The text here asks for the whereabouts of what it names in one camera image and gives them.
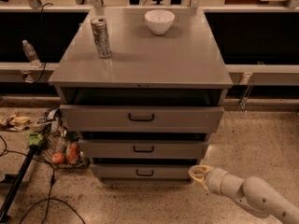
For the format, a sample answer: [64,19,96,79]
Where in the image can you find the red apple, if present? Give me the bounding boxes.
[51,152,65,164]

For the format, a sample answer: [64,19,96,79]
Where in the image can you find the white ceramic bowl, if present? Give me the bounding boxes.
[145,9,175,35]

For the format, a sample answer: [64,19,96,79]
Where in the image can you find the grey bottom drawer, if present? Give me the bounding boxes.
[90,164,190,180]

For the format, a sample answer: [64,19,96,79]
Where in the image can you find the grey top drawer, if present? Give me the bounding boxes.
[60,105,224,133]

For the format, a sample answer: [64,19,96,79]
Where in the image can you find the black floor cable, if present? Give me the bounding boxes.
[0,135,86,224]

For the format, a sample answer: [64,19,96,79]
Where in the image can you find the silver drink can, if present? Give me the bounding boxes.
[91,16,111,59]

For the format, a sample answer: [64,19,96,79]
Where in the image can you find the green sponge on pole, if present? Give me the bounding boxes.
[28,133,44,147]

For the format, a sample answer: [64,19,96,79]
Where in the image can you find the orange snack bag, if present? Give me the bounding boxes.
[66,143,79,164]

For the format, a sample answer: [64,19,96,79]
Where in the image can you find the clear plastic water bottle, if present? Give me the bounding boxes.
[22,40,42,69]

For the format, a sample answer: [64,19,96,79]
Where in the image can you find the metal wall bracket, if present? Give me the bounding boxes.
[239,73,253,112]

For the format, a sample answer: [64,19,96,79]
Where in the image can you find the grey drawer cabinet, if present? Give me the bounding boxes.
[50,7,233,168]

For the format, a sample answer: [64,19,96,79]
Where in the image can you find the grey drawer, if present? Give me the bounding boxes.
[90,164,190,180]
[60,105,224,133]
[79,140,208,160]

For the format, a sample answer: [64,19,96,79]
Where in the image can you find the wire basket with food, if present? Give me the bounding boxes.
[39,116,90,169]

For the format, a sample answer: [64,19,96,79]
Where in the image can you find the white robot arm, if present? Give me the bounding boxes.
[189,165,299,224]

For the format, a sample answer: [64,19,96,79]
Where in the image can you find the crumpled snack wrappers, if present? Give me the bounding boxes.
[0,115,30,132]

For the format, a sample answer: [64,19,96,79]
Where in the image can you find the black pole stand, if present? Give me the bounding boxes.
[0,147,38,224]

